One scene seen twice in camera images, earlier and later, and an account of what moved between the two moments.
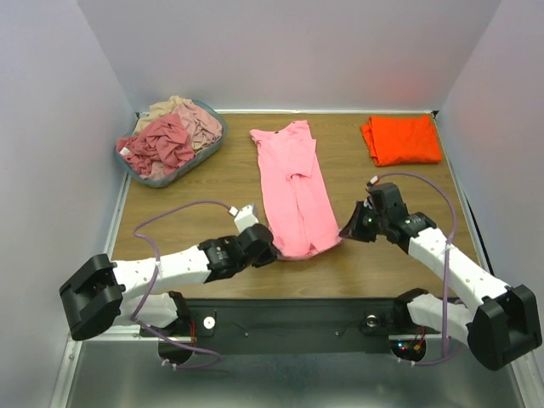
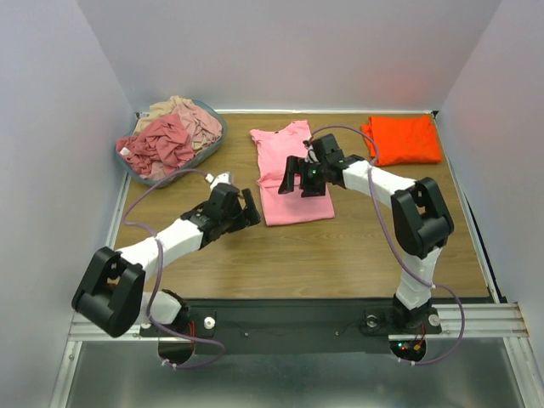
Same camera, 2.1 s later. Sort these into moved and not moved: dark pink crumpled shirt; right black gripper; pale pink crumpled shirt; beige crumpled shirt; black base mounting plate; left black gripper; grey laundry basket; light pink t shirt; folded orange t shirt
Moved: left black gripper; light pink t shirt; right black gripper
Not moved: folded orange t shirt; grey laundry basket; dark pink crumpled shirt; pale pink crumpled shirt; black base mounting plate; beige crumpled shirt
